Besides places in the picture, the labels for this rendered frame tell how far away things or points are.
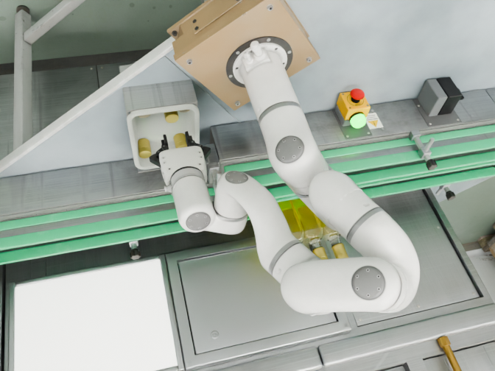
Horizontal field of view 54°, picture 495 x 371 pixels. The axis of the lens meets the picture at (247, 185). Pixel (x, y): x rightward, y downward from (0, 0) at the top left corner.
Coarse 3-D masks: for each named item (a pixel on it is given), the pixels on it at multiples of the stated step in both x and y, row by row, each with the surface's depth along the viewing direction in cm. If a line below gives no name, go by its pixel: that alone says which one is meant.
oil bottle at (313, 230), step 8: (296, 200) 140; (296, 208) 139; (304, 208) 139; (304, 216) 137; (312, 216) 137; (304, 224) 136; (312, 224) 136; (320, 224) 136; (304, 232) 135; (312, 232) 135; (320, 232) 135; (304, 240) 137; (312, 240) 135; (320, 240) 137
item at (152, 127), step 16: (144, 112) 114; (160, 112) 115; (192, 112) 120; (128, 128) 117; (144, 128) 128; (160, 128) 130; (176, 128) 132; (192, 128) 126; (160, 144) 135; (144, 160) 131
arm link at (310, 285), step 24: (288, 264) 88; (312, 264) 80; (336, 264) 77; (360, 264) 75; (384, 264) 74; (288, 288) 80; (312, 288) 78; (336, 288) 76; (360, 288) 74; (384, 288) 73; (312, 312) 79
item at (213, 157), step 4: (208, 144) 133; (212, 144) 133; (212, 148) 132; (212, 152) 131; (216, 152) 132; (208, 156) 131; (212, 156) 131; (216, 156) 131; (208, 160) 130; (212, 160) 130; (216, 160) 130; (208, 172) 133; (208, 176) 134; (212, 176) 134; (208, 180) 136; (212, 180) 136
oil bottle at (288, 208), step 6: (282, 204) 139; (288, 204) 139; (282, 210) 138; (288, 210) 138; (294, 210) 138; (288, 216) 137; (294, 216) 137; (288, 222) 136; (294, 222) 136; (300, 222) 136; (294, 228) 135; (300, 228) 135; (294, 234) 134; (300, 234) 134; (300, 240) 134
